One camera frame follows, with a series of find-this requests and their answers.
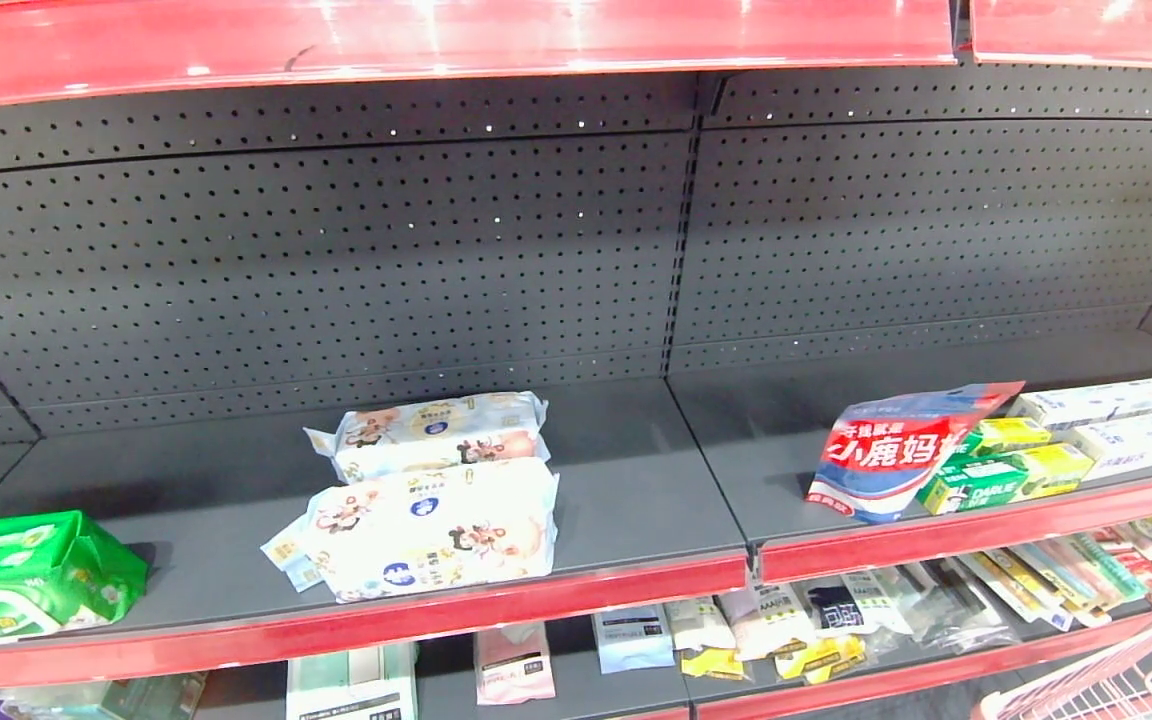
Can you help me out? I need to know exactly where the black shop shelf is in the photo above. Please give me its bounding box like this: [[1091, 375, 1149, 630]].
[[0, 0, 1152, 720]]

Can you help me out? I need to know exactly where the pink shopping cart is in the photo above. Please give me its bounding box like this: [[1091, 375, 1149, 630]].
[[971, 576, 1152, 720]]

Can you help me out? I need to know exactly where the white printed tissue pack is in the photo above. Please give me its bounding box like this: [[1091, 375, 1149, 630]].
[[303, 391, 551, 485], [261, 458, 560, 604]]

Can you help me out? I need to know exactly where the light blue small pack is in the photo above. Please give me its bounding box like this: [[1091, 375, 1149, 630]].
[[592, 604, 676, 674]]

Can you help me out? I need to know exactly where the beige small pack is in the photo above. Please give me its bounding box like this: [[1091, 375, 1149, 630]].
[[664, 596, 737, 652]]

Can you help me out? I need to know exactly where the white pink small pack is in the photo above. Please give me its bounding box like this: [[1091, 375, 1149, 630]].
[[718, 582, 817, 661]]

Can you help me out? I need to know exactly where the red blue white pouch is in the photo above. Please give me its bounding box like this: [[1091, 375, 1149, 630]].
[[805, 382, 1025, 525]]

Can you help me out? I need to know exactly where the yellow small pack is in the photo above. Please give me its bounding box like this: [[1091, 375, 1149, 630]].
[[774, 634, 869, 684], [679, 647, 747, 681]]

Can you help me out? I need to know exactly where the black white small pack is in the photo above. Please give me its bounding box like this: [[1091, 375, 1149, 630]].
[[800, 572, 882, 638]]

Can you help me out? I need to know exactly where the green white pack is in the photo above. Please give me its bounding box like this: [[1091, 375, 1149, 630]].
[[285, 643, 419, 720]]

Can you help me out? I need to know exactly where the green yellow toothpaste box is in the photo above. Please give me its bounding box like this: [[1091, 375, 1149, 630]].
[[951, 417, 1053, 459], [917, 443, 1096, 516]]

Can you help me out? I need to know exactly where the clear plastic pack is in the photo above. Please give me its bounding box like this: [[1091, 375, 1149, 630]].
[[876, 560, 1022, 656]]

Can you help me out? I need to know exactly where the white toothpaste box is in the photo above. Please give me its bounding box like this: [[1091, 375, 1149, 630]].
[[1006, 377, 1152, 430], [1066, 403, 1152, 482]]

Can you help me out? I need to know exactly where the green clear pack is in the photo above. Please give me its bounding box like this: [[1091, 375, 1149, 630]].
[[0, 672, 209, 720]]

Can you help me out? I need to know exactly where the green wet wipes pack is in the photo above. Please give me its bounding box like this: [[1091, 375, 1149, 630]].
[[0, 510, 150, 648]]

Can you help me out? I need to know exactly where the red toothbrush pack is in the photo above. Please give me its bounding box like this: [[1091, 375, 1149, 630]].
[[1096, 527, 1152, 609]]

